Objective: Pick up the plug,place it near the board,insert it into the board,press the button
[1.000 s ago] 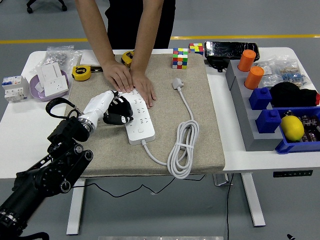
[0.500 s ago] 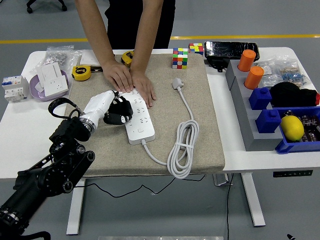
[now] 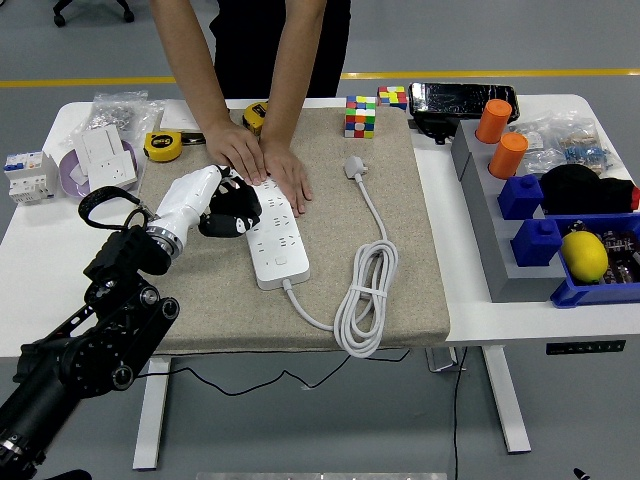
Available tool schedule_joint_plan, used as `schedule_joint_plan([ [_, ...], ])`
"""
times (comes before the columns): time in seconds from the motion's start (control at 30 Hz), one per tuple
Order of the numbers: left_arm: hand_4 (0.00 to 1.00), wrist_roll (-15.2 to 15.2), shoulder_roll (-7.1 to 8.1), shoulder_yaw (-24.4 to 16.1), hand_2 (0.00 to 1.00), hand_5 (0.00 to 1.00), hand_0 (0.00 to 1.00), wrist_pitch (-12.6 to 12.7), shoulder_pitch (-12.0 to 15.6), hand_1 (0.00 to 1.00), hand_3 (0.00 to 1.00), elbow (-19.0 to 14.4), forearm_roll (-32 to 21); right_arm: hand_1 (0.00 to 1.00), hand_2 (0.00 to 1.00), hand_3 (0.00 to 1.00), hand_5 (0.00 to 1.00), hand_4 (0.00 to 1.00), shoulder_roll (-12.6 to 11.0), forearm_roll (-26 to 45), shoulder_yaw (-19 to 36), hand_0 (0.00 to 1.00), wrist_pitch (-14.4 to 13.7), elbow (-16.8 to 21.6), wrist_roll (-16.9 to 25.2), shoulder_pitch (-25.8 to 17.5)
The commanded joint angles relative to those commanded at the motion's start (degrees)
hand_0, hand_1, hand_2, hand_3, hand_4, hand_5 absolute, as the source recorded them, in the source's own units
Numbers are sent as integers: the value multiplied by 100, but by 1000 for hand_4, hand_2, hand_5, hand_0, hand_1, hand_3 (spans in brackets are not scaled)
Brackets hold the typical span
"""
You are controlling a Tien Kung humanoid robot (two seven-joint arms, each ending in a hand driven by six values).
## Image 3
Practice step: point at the black office chair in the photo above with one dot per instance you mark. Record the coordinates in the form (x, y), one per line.
(59, 19)

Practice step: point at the person's left forearm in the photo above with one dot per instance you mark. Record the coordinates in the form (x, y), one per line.
(295, 65)

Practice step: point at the person's right forearm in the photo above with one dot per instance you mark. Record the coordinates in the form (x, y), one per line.
(190, 60)

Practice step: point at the person's left hand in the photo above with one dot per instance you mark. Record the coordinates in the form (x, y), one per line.
(287, 170)

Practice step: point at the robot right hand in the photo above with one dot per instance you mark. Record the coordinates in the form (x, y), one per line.
(580, 475)

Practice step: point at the person's torso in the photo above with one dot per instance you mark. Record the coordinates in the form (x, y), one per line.
(245, 45)

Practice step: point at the small colourful puzzle cube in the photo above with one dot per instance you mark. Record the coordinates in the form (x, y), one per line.
(392, 97)

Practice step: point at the blue block with stud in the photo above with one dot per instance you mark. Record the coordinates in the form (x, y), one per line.
(535, 245)
(520, 197)

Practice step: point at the metal bracket under table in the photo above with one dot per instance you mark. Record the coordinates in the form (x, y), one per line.
(440, 360)

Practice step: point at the grey-brown mat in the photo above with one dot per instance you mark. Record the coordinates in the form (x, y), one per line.
(320, 150)

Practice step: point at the white circuit breaker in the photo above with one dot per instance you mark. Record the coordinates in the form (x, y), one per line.
(30, 185)

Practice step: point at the black glossy device with stand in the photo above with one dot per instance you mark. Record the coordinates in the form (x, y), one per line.
(460, 97)

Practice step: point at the black plug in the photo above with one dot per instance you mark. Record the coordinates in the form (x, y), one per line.
(246, 204)

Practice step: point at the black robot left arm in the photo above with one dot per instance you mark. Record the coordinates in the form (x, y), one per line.
(100, 345)

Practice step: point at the black table control panel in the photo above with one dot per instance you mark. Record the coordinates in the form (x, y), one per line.
(585, 347)

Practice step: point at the person's right hand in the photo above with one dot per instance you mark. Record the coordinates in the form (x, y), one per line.
(235, 147)

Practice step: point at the blue plastic bin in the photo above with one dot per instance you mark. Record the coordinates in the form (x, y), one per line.
(590, 295)

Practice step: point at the grey stepped block holder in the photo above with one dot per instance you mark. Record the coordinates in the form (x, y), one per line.
(525, 282)

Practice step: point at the yellow tape measure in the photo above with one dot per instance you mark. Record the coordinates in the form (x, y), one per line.
(255, 115)
(162, 147)

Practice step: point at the large colourful puzzle cube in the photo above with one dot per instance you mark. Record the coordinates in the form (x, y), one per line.
(360, 117)

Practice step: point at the orange cylinder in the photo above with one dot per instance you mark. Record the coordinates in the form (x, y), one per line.
(507, 157)
(492, 122)

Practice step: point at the purple plate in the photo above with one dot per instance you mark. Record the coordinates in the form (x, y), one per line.
(70, 182)

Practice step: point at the white table leg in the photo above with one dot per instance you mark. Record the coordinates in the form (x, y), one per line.
(505, 400)
(150, 425)

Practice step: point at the yellow lemon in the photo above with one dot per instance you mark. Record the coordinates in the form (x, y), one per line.
(582, 257)

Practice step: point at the clear bag of screws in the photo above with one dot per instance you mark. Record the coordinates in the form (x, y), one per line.
(117, 115)

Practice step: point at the clear bags of components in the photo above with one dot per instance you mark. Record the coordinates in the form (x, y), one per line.
(580, 145)

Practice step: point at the red object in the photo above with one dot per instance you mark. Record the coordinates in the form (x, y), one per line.
(636, 197)

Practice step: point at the white wall socket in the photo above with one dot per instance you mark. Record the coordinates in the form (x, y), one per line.
(112, 170)

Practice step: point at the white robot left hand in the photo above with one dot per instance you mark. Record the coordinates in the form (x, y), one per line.
(187, 197)

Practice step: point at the white power strip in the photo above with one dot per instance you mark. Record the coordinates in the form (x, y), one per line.
(280, 250)

